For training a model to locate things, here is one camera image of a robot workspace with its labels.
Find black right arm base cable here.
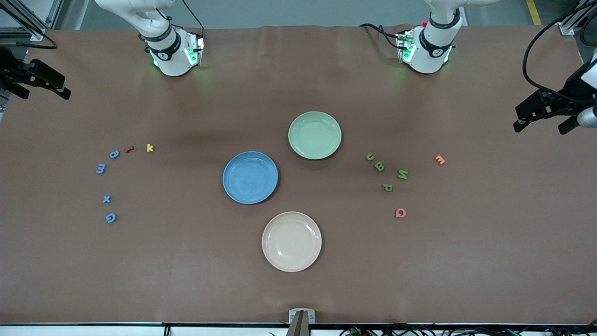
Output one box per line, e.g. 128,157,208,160
180,0,206,42

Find black left arm base cable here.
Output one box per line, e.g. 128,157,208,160
359,22,406,49

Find brown table cover mat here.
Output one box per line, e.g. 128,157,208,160
0,24,597,326

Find green plate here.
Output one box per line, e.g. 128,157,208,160
288,111,342,161

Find blue plate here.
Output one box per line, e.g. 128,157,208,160
222,151,279,205

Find aluminium frame profile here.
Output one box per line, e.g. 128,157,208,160
557,0,597,35
0,0,63,42

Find beige plate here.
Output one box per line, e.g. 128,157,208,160
262,211,322,273

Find black arm base cable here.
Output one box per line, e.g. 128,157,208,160
180,0,206,42
359,22,406,49

